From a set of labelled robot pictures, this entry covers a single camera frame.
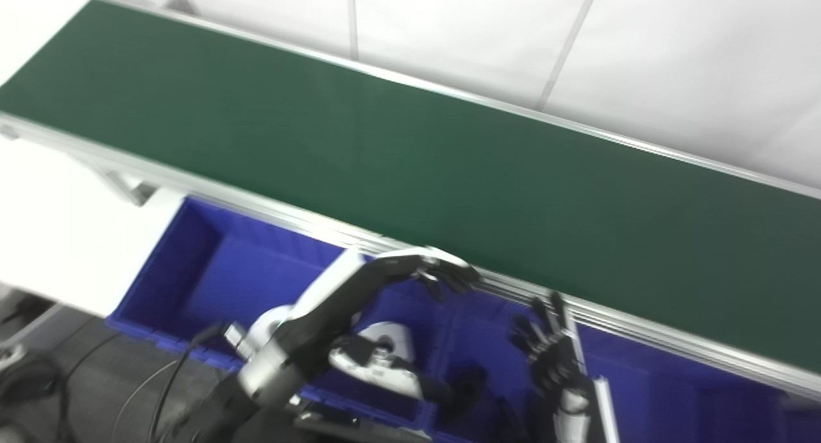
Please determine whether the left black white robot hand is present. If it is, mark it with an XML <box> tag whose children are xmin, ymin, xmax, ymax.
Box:
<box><xmin>281</xmin><ymin>247</ymin><xmax>482</xmax><ymax>403</ymax></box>

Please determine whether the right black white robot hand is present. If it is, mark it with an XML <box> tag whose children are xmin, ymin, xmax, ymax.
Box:
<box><xmin>510</xmin><ymin>292</ymin><xmax>620</xmax><ymax>443</ymax></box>

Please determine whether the white curved plastic part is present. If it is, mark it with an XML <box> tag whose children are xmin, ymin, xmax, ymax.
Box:
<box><xmin>356</xmin><ymin>323</ymin><xmax>415</xmax><ymax>367</ymax></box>
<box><xmin>247</xmin><ymin>305</ymin><xmax>296</xmax><ymax>349</ymax></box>

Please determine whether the green conveyor belt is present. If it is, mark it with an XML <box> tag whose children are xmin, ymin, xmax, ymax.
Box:
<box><xmin>0</xmin><ymin>0</ymin><xmax>821</xmax><ymax>402</ymax></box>
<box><xmin>0</xmin><ymin>0</ymin><xmax>821</xmax><ymax>373</ymax></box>

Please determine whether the blue plastic bin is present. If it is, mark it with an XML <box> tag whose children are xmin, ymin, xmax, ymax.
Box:
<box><xmin>443</xmin><ymin>289</ymin><xmax>821</xmax><ymax>443</ymax></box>
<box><xmin>106</xmin><ymin>196</ymin><xmax>464</xmax><ymax>443</ymax></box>

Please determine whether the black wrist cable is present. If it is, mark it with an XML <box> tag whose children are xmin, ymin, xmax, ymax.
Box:
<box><xmin>151</xmin><ymin>324</ymin><xmax>225</xmax><ymax>443</ymax></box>

